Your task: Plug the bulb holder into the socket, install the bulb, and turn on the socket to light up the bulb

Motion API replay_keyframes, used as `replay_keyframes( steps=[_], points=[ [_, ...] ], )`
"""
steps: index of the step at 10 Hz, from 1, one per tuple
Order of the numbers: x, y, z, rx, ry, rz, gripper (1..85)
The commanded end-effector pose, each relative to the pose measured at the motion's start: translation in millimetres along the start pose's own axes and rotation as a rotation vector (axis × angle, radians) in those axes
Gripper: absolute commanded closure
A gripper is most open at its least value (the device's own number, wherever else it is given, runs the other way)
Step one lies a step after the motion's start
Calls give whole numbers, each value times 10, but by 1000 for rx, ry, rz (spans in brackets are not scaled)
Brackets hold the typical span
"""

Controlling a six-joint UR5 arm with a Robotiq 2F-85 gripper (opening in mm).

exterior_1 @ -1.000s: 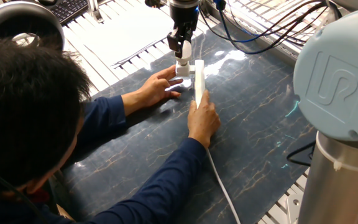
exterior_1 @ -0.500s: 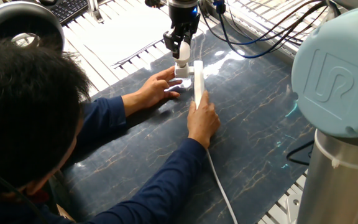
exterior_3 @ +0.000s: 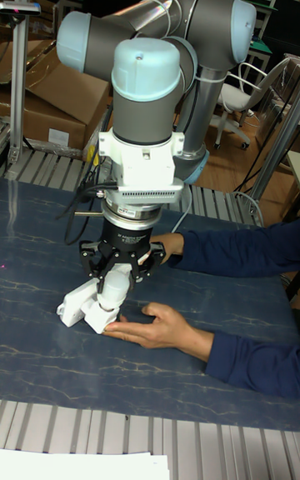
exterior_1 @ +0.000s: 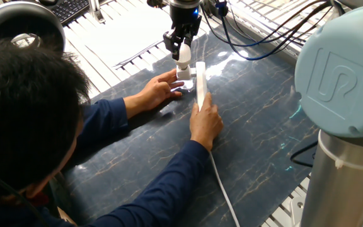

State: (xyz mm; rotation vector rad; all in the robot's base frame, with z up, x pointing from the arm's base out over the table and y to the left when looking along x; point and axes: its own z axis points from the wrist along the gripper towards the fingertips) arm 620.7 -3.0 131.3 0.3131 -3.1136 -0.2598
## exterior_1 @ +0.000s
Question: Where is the black cable loop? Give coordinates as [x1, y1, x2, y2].
[290, 141, 320, 168]

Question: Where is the person's left hand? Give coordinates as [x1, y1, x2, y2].
[123, 68, 185, 120]

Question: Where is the thin black cable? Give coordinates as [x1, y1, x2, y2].
[0, 160, 49, 227]

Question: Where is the left forearm blue sleeve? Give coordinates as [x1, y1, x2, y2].
[63, 97, 130, 171]

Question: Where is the black keyboard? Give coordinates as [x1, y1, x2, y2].
[47, 0, 91, 26]

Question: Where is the right forearm blue sleeve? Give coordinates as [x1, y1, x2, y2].
[86, 140, 210, 227]

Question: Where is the dark blue marble mat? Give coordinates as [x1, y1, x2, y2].
[61, 26, 320, 227]

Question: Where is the person's right hand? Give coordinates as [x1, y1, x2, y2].
[189, 91, 224, 153]

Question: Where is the white power strip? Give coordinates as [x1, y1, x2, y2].
[195, 61, 208, 111]

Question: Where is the aluminium post with bracket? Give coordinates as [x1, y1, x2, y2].
[88, 0, 107, 25]

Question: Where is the aluminium corner bracket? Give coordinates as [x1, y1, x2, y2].
[290, 195, 307, 227]

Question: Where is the white bulb holder adapter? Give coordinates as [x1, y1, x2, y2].
[175, 64, 197, 81]

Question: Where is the white paper stack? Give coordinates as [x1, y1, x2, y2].
[74, 6, 182, 69]

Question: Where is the white LED bulb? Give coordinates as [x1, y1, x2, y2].
[175, 42, 192, 71]

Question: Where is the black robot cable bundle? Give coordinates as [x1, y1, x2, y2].
[200, 0, 337, 61]

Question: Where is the white power strip cable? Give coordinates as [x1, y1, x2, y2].
[209, 151, 241, 227]

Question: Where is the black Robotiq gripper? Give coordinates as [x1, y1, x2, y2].
[163, 4, 203, 61]

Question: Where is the black ring-shaped device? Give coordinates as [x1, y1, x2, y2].
[0, 1, 67, 53]

